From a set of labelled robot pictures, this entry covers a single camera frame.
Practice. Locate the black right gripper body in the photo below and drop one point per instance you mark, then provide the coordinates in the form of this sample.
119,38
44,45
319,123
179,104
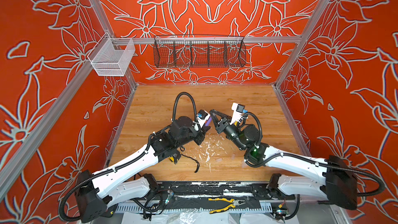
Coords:
232,134

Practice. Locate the black wire wall basket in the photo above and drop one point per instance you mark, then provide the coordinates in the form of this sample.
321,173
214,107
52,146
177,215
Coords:
199,51

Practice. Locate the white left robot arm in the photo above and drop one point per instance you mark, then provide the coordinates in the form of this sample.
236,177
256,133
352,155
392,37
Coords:
95,192

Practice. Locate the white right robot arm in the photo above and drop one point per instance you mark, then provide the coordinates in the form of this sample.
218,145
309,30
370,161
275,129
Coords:
330,180

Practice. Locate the white wire mesh basket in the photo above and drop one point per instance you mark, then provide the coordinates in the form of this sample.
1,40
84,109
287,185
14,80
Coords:
112,56

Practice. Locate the purple marker pen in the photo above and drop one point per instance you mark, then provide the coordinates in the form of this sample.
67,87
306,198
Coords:
208,122

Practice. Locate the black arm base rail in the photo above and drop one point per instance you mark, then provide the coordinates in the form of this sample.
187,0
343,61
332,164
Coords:
212,189

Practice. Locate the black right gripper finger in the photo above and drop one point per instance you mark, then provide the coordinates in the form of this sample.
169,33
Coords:
217,123
216,113

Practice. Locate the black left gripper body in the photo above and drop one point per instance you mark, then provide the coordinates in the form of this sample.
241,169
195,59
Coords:
192,134

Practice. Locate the yellow black pliers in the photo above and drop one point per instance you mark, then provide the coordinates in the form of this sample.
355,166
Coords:
226,204

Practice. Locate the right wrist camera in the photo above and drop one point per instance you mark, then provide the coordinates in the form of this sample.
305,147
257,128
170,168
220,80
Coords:
238,111

